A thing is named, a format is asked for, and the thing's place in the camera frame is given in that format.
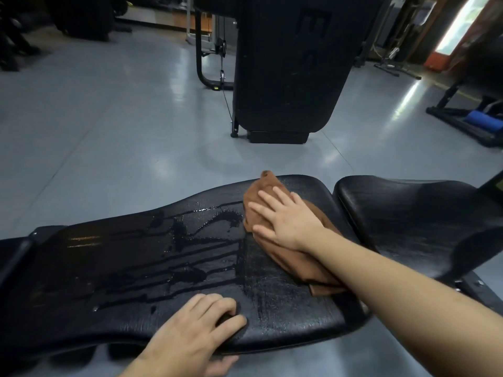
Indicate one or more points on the black padded gym bench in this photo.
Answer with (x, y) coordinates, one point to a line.
(118, 270)

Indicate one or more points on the red lit vending machine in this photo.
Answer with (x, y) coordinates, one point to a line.
(456, 27)

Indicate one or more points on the brown cleaning cloth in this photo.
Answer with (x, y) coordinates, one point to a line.
(314, 278)

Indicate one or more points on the black curved machine frame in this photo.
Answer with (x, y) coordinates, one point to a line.
(199, 66)

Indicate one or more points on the black gym equipment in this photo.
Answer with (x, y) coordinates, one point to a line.
(78, 19)

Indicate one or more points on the person's right forearm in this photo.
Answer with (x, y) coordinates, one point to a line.
(393, 294)

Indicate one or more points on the blue foam roller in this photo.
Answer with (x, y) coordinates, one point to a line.
(483, 121)

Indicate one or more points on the person's right hand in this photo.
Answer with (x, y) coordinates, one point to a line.
(291, 227)

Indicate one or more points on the person's left hand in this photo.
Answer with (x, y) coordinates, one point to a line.
(188, 337)

